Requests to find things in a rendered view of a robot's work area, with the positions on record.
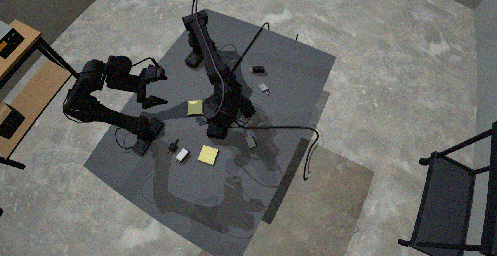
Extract white plug with two brass pins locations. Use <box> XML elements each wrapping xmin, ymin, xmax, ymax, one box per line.
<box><xmin>175</xmin><ymin>148</ymin><xmax>189</xmax><ymax>164</ymax></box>

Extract black plug with two brass prongs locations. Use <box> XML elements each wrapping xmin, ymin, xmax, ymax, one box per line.
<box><xmin>250</xmin><ymin>66</ymin><xmax>264</xmax><ymax>73</ymax></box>

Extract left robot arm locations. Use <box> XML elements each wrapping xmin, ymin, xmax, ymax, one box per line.
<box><xmin>182</xmin><ymin>10</ymin><xmax>237</xmax><ymax>106</ymax></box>

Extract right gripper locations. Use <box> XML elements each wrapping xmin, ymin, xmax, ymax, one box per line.
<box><xmin>123</xmin><ymin>65</ymin><xmax>168</xmax><ymax>109</ymax></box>

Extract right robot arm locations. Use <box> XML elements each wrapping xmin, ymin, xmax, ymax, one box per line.
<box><xmin>63</xmin><ymin>55</ymin><xmax>163</xmax><ymax>156</ymax></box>

